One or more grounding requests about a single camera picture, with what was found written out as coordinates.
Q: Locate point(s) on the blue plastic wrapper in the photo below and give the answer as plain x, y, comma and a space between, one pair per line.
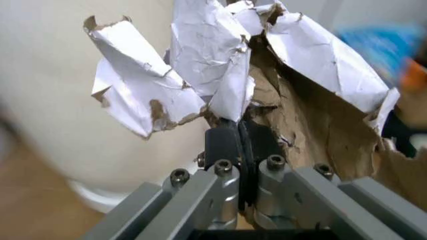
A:
377, 42

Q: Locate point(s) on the orange small object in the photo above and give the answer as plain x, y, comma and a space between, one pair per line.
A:
415, 75

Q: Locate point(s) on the white round trash bin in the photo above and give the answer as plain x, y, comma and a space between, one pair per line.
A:
50, 75

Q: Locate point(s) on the dark blue object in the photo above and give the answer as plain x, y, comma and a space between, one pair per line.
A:
400, 135

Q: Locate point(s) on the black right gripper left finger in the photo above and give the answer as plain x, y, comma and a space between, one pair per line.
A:
220, 145

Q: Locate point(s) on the torn white brown cardboard piece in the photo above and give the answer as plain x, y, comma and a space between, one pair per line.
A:
207, 62

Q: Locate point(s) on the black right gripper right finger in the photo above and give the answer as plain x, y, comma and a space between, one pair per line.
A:
263, 147

